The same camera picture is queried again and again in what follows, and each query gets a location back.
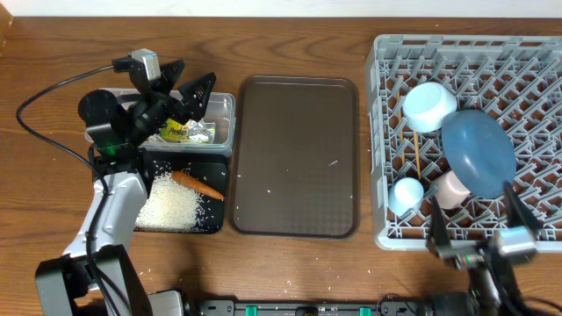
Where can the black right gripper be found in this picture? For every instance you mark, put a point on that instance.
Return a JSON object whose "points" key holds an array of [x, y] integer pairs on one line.
{"points": [[439, 244]]}

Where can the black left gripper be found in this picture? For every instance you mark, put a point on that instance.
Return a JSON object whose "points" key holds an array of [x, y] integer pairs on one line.
{"points": [[173, 111]]}

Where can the pink cup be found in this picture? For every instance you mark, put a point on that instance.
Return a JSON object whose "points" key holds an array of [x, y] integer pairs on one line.
{"points": [[449, 191]]}

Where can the yellow green snack wrapper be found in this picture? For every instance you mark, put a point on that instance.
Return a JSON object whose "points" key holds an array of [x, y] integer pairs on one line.
{"points": [[200, 132]]}

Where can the dark blue plate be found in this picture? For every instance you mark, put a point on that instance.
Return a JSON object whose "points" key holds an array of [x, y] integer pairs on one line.
{"points": [[479, 152]]}

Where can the light blue cup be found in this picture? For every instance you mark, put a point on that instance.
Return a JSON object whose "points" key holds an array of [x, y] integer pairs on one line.
{"points": [[407, 194]]}

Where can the orange carrot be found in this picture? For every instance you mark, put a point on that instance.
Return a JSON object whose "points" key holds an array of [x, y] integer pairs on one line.
{"points": [[194, 184]]}

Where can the wooden chopstick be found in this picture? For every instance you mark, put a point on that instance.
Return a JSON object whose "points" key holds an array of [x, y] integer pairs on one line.
{"points": [[402, 155], [417, 155]]}

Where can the light blue bowl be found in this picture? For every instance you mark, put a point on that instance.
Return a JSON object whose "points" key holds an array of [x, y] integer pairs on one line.
{"points": [[427, 105]]}

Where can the white napkin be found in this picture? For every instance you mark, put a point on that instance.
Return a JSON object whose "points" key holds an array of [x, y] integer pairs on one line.
{"points": [[155, 138]]}

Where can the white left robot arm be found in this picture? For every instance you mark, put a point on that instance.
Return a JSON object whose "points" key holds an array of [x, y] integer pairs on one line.
{"points": [[122, 173]]}

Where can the grey dishwasher rack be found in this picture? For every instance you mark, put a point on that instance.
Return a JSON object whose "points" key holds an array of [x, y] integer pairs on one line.
{"points": [[514, 79]]}

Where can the clear plastic bin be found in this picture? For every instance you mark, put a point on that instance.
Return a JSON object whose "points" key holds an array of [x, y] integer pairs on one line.
{"points": [[221, 111]]}

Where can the black plastic tray bin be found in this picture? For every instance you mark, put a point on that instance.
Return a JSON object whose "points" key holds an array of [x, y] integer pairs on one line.
{"points": [[210, 169]]}

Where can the pile of white rice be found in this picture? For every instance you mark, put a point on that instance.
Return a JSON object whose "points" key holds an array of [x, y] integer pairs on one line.
{"points": [[170, 208]]}

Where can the brown serving tray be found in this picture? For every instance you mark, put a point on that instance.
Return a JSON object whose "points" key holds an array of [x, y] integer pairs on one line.
{"points": [[295, 161]]}

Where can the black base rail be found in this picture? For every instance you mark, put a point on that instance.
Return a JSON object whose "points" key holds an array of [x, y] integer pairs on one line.
{"points": [[389, 306]]}

